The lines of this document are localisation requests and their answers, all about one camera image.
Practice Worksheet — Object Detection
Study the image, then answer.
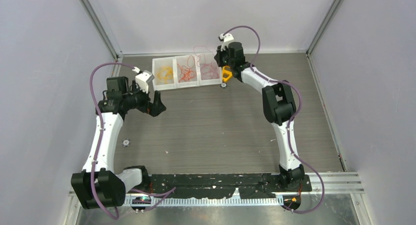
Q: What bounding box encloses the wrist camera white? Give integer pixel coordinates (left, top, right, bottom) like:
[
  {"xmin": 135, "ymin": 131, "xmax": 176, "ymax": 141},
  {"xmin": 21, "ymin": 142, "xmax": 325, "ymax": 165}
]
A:
[
  {"xmin": 218, "ymin": 33, "xmax": 234, "ymax": 51},
  {"xmin": 132, "ymin": 67, "xmax": 155, "ymax": 94}
]

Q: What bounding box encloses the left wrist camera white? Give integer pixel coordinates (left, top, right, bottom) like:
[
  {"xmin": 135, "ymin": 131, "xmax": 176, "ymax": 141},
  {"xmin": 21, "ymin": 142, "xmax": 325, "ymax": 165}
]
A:
[{"xmin": 132, "ymin": 67, "xmax": 155, "ymax": 94}]

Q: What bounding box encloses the yellow triangular plastic frame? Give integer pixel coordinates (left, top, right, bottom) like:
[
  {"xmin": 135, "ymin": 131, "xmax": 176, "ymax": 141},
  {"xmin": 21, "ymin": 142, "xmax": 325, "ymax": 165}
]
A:
[{"xmin": 221, "ymin": 66, "xmax": 233, "ymax": 83}]

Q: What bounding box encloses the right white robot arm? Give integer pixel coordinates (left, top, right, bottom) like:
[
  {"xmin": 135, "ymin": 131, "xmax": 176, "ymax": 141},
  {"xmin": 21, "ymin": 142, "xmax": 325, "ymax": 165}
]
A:
[{"xmin": 214, "ymin": 42, "xmax": 305, "ymax": 191}]

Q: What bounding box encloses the orange cable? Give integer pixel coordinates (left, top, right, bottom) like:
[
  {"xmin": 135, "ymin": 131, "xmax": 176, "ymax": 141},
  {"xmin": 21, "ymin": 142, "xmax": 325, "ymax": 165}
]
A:
[{"xmin": 177, "ymin": 55, "xmax": 198, "ymax": 83}]

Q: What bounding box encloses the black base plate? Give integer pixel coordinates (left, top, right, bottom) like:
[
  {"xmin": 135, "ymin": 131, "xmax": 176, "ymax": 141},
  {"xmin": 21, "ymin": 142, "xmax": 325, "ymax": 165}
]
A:
[{"xmin": 145, "ymin": 173, "xmax": 312, "ymax": 199}]

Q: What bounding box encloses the thin red cable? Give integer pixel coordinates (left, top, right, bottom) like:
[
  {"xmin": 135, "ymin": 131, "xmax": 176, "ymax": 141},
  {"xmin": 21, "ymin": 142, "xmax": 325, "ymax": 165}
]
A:
[{"xmin": 193, "ymin": 45, "xmax": 222, "ymax": 80}]

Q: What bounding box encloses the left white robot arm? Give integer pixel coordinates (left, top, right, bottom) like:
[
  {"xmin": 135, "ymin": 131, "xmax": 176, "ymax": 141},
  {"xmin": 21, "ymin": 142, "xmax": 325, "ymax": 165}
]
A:
[{"xmin": 71, "ymin": 73, "xmax": 166, "ymax": 209}]

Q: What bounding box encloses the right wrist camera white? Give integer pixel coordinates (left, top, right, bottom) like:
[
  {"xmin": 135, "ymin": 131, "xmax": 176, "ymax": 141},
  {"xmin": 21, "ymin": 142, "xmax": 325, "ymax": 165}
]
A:
[{"xmin": 218, "ymin": 33, "xmax": 234, "ymax": 51}]

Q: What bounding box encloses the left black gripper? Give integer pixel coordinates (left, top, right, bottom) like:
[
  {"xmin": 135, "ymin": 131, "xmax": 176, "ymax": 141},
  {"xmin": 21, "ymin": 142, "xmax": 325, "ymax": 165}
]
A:
[{"xmin": 123, "ymin": 81, "xmax": 165, "ymax": 117}]

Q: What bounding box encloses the white three-compartment bin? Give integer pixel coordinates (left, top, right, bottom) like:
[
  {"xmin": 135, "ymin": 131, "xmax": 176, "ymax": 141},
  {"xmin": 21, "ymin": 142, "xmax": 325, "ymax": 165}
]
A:
[{"xmin": 152, "ymin": 52, "xmax": 222, "ymax": 91}]

